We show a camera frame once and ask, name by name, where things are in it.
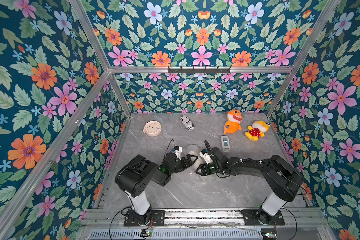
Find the aluminium front rail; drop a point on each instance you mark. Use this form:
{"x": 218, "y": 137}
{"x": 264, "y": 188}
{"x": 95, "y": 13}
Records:
{"x": 213, "y": 217}

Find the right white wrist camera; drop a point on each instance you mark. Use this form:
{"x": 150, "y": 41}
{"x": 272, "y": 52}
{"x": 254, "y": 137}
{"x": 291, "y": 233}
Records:
{"x": 205, "y": 156}

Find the silver toy car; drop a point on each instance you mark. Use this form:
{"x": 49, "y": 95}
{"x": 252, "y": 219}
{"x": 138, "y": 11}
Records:
{"x": 187, "y": 123}

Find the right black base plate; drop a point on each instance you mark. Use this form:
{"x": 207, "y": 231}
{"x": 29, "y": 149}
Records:
{"x": 260, "y": 217}

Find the white grey remote device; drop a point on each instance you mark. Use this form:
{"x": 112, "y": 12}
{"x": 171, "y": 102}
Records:
{"x": 225, "y": 144}

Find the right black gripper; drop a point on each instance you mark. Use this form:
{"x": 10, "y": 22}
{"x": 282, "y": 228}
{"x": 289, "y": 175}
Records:
{"x": 209, "y": 165}

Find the orange shark plush toy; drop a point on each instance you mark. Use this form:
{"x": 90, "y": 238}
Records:
{"x": 233, "y": 124}

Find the clear bubble wrap sheet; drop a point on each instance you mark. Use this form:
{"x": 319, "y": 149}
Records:
{"x": 194, "y": 150}

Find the pink round alarm clock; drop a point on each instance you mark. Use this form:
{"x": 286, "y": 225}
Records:
{"x": 152, "y": 128}

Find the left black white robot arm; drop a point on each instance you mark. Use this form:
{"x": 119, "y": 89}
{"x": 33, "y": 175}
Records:
{"x": 134, "y": 178}

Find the white slotted cable duct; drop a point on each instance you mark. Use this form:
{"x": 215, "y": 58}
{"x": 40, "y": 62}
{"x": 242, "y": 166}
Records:
{"x": 176, "y": 234}

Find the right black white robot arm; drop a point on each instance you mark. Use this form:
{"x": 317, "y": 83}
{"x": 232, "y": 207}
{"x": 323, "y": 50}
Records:
{"x": 284, "y": 180}

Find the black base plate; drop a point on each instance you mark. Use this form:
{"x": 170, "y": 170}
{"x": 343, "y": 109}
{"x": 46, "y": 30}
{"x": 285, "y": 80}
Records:
{"x": 260, "y": 217}
{"x": 150, "y": 218}

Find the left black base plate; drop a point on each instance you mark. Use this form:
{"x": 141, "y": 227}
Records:
{"x": 150, "y": 218}

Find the yellow shark plush toy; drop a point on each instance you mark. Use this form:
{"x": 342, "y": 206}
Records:
{"x": 257, "y": 130}

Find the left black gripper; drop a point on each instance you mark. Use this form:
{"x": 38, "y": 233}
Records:
{"x": 188, "y": 163}

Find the black hook rail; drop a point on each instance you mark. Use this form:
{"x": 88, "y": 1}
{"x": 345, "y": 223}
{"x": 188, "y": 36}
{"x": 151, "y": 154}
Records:
{"x": 199, "y": 70}

